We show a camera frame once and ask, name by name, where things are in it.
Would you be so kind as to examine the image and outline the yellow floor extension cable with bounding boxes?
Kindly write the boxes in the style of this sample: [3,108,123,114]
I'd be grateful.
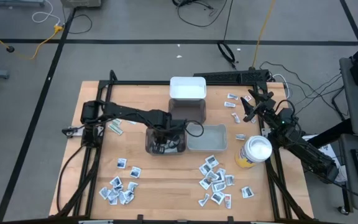
[0,23,65,60]

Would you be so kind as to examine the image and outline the grey metal rail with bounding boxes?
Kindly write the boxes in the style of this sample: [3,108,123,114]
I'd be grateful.
[0,0,46,7]

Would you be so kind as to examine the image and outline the coiled black cable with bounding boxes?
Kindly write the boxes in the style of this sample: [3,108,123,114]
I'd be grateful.
[217,40,237,70]

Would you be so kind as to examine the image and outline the silver black table clamp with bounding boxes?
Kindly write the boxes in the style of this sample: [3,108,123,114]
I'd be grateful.
[62,126,84,138]

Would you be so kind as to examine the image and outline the black left wrist camera cable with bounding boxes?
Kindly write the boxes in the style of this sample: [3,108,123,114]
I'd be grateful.
[166,119,205,151]

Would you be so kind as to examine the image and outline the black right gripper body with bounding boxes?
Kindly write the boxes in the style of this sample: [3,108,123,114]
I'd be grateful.
[255,99,279,121]

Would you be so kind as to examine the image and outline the black hanging cable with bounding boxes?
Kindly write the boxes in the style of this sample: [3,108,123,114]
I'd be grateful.
[223,0,234,43]

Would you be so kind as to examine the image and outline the smoky transparent plastic bin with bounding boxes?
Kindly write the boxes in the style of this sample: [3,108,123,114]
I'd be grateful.
[168,98,207,126]
[145,126,186,156]

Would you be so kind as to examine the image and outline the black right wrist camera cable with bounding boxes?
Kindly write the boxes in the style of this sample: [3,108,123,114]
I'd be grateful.
[273,99,298,125]

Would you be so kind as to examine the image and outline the thin black floor cable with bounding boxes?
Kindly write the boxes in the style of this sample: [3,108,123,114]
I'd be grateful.
[63,14,93,35]

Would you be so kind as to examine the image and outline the yellow hanging cable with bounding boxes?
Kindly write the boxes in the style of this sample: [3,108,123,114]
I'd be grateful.
[252,0,277,70]

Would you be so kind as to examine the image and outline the silver aluminium bar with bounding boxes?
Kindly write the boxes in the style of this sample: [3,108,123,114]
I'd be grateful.
[78,219,114,224]

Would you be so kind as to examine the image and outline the black arm base cable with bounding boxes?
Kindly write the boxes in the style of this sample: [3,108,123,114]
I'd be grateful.
[56,144,86,214]

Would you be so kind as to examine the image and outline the light grey plastic bin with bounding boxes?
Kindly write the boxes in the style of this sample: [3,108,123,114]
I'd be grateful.
[186,123,228,152]

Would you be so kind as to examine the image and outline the white plastic bin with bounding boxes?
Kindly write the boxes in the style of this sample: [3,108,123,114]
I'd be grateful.
[169,76,207,100]

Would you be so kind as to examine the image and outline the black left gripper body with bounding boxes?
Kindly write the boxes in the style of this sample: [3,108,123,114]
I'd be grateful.
[154,119,186,146]

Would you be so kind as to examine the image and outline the disinfecting wipes canister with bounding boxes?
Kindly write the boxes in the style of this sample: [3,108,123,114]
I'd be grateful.
[234,135,273,169]

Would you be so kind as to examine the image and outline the black cable bundle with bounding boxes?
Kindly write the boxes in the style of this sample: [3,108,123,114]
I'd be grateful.
[259,60,346,121]

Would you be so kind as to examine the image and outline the tangled black floor cable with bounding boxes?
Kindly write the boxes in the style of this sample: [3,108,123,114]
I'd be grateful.
[172,0,229,29]

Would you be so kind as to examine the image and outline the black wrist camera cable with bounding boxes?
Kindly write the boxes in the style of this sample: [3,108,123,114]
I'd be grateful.
[166,119,205,151]
[273,99,298,125]

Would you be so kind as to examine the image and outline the white floor cable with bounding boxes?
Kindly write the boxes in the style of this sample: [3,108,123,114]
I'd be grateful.
[31,0,62,26]

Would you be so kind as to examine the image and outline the black support beam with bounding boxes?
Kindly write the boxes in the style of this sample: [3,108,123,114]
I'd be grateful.
[306,118,354,149]

